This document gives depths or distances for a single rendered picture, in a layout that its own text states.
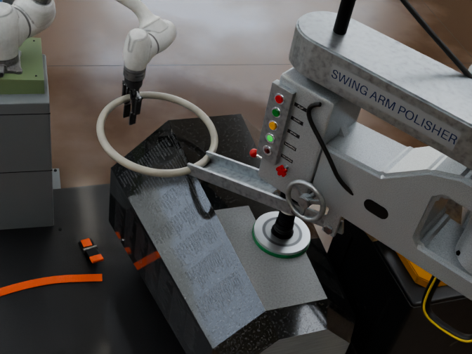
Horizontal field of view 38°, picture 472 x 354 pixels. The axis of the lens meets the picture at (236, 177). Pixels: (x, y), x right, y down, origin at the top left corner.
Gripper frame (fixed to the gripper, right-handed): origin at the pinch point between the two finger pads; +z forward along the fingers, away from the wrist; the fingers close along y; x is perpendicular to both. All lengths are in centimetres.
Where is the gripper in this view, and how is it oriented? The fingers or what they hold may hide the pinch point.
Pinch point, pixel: (129, 114)
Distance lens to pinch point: 296.0
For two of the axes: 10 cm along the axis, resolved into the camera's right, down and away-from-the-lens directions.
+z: -1.9, 7.0, 6.8
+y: 5.6, 6.5, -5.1
